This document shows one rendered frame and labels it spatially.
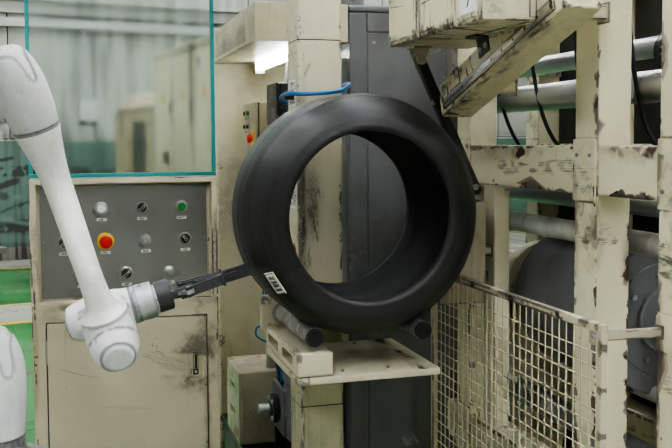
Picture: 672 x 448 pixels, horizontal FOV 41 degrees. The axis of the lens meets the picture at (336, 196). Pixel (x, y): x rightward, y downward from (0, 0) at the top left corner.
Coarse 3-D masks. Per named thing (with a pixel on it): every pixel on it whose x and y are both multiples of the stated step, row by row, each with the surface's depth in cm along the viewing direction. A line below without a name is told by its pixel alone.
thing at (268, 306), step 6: (264, 300) 249; (270, 300) 249; (264, 306) 249; (270, 306) 249; (276, 306) 250; (264, 312) 249; (270, 312) 250; (264, 318) 249; (270, 318) 250; (276, 318) 250; (264, 324) 249; (270, 324) 249; (276, 324) 250; (282, 324) 251; (264, 330) 250
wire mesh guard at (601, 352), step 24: (480, 288) 235; (432, 312) 267; (552, 312) 200; (432, 336) 268; (552, 336) 202; (600, 336) 182; (432, 360) 268; (456, 360) 254; (552, 360) 202; (600, 360) 183; (432, 384) 269; (600, 384) 183; (432, 408) 269; (480, 408) 239; (600, 408) 183; (432, 432) 269; (600, 432) 183
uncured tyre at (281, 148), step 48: (336, 96) 220; (384, 96) 223; (288, 144) 212; (384, 144) 248; (432, 144) 221; (240, 192) 223; (288, 192) 211; (432, 192) 250; (240, 240) 225; (288, 240) 212; (432, 240) 249; (288, 288) 214; (336, 288) 246; (384, 288) 249; (432, 288) 223
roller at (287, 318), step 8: (280, 312) 245; (288, 312) 240; (280, 320) 244; (288, 320) 235; (296, 320) 230; (296, 328) 226; (304, 328) 221; (312, 328) 218; (304, 336) 218; (312, 336) 217; (320, 336) 218; (312, 344) 217; (320, 344) 218
